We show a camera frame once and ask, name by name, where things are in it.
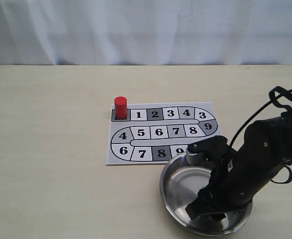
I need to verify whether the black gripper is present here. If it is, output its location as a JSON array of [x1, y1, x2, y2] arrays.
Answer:
[[186, 146, 285, 221]]

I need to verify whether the red cylinder game piece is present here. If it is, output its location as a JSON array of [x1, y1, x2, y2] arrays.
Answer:
[[114, 96, 127, 119]]

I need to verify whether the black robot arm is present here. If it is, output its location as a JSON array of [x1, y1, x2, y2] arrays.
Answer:
[[186, 116, 292, 220]]

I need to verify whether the stainless steel bowl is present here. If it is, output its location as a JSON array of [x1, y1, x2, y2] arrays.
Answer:
[[159, 152, 253, 237]]

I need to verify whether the white paper game board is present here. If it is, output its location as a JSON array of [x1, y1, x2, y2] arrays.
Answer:
[[106, 102, 220, 166]]

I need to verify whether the white backdrop curtain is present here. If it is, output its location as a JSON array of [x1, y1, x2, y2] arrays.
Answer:
[[0, 0, 292, 65]]

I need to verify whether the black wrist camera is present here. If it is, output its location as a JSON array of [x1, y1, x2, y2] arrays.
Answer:
[[186, 135, 229, 165]]

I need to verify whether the black cable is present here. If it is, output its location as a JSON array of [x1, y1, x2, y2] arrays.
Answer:
[[226, 86, 292, 185]]

